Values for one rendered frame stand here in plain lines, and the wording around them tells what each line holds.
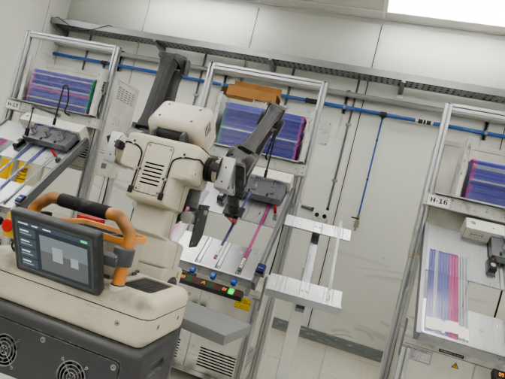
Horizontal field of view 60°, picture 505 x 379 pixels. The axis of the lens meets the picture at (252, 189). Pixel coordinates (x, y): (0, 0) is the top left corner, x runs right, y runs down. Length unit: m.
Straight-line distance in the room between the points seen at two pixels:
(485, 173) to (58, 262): 2.13
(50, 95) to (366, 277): 2.93
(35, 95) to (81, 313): 2.42
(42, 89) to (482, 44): 3.59
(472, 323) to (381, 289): 1.89
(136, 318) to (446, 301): 1.55
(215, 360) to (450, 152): 1.80
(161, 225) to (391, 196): 2.84
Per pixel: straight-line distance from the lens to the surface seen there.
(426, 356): 2.49
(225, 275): 2.18
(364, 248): 4.03
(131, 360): 1.16
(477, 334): 2.24
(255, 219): 2.41
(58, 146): 3.08
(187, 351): 2.66
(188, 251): 2.29
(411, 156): 4.10
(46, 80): 3.41
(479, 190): 2.60
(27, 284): 1.30
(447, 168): 2.77
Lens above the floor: 1.11
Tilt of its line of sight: 1 degrees up
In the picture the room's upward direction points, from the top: 14 degrees clockwise
